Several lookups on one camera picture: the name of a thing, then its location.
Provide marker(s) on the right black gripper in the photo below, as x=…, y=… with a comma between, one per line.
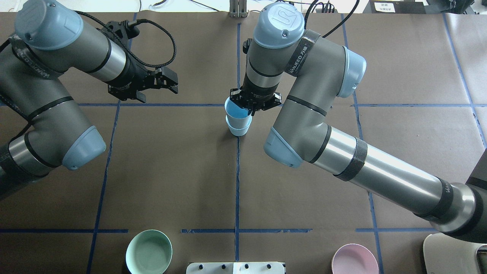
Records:
x=254, y=92

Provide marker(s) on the green bowl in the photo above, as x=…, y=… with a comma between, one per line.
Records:
x=149, y=252

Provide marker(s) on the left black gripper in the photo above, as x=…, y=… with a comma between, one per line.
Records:
x=133, y=74

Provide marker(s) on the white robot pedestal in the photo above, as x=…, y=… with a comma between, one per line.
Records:
x=260, y=267

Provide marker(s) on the cream toaster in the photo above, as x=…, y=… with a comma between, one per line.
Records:
x=446, y=255

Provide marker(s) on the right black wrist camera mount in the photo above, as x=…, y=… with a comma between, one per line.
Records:
x=246, y=45

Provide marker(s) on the aluminium frame post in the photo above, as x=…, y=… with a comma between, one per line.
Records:
x=238, y=9

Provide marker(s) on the black box with label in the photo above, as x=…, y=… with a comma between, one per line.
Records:
x=394, y=7

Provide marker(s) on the pink bowl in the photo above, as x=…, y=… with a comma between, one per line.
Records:
x=354, y=259

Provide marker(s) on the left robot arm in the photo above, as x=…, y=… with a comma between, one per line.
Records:
x=49, y=39

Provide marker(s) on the light blue cup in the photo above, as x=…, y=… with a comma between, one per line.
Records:
x=238, y=132
x=238, y=117

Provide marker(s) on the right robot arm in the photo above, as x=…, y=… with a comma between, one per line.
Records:
x=303, y=72

